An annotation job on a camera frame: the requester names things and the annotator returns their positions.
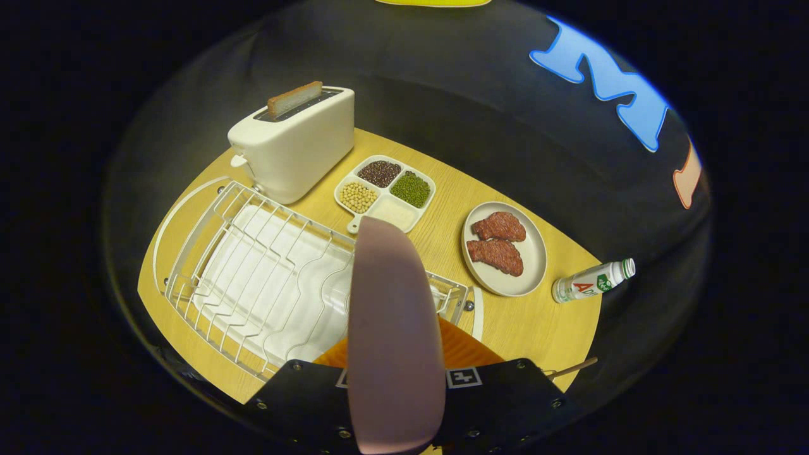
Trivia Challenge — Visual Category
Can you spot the white wire dish rack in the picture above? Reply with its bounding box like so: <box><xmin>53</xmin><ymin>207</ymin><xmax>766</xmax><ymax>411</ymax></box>
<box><xmin>153</xmin><ymin>176</ymin><xmax>484</xmax><ymax>382</ymax></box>

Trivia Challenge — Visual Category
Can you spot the pile of yellow soybeans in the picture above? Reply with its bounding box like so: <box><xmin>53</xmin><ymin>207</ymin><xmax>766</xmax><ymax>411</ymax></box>
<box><xmin>339</xmin><ymin>182</ymin><xmax>379</xmax><ymax>214</ymax></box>

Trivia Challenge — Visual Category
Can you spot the white compartment tray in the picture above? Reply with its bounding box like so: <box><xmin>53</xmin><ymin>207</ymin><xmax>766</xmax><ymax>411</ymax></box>
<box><xmin>334</xmin><ymin>155</ymin><xmax>437</xmax><ymax>234</ymax></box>

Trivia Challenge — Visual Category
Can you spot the pile of green beans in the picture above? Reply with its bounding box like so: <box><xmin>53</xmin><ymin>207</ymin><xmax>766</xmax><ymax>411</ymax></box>
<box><xmin>390</xmin><ymin>171</ymin><xmax>432</xmax><ymax>209</ymax></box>

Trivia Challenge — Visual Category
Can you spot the wooden handled spoon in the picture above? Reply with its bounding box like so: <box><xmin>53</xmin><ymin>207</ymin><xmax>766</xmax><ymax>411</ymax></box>
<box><xmin>547</xmin><ymin>357</ymin><xmax>599</xmax><ymax>380</ymax></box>

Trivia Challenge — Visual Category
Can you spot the pink plate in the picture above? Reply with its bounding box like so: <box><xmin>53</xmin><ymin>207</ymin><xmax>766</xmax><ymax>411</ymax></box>
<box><xmin>347</xmin><ymin>216</ymin><xmax>447</xmax><ymax>455</ymax></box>

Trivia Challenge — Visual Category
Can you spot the beige round plate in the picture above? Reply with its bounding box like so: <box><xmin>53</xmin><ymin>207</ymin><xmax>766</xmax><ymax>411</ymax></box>
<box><xmin>461</xmin><ymin>202</ymin><xmax>548</xmax><ymax>298</ymax></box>

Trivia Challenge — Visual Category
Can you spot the white green drink bottle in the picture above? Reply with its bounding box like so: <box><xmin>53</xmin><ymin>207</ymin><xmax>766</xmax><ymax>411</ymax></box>
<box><xmin>552</xmin><ymin>258</ymin><xmax>636</xmax><ymax>304</ymax></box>

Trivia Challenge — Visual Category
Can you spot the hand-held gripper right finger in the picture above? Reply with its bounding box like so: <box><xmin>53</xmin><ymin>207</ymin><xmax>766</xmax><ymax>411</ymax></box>
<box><xmin>435</xmin><ymin>316</ymin><xmax>568</xmax><ymax>455</ymax></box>

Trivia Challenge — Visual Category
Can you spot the cream white toaster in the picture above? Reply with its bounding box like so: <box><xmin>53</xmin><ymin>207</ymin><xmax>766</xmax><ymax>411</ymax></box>
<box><xmin>228</xmin><ymin>86</ymin><xmax>355</xmax><ymax>205</ymax></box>

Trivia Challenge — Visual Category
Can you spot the red meat slice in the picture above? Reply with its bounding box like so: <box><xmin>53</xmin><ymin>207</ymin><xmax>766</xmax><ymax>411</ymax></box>
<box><xmin>466</xmin><ymin>239</ymin><xmax>525</xmax><ymax>277</ymax></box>
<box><xmin>471</xmin><ymin>212</ymin><xmax>526</xmax><ymax>243</ymax></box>

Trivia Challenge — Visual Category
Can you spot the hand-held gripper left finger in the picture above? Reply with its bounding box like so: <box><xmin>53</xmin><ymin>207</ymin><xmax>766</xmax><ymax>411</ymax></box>
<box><xmin>245</xmin><ymin>335</ymin><xmax>351</xmax><ymax>455</ymax></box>

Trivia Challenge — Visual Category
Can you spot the brown bread slice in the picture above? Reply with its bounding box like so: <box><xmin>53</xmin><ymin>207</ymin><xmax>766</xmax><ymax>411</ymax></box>
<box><xmin>267</xmin><ymin>81</ymin><xmax>324</xmax><ymax>119</ymax></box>

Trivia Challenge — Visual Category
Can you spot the pile of dark red beans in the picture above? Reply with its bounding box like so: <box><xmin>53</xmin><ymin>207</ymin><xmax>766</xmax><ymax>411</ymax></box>
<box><xmin>357</xmin><ymin>161</ymin><xmax>402</xmax><ymax>188</ymax></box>

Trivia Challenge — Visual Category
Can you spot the pile of white rice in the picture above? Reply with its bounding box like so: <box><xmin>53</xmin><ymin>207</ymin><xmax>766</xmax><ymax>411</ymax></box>
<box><xmin>373</xmin><ymin>196</ymin><xmax>421</xmax><ymax>229</ymax></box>

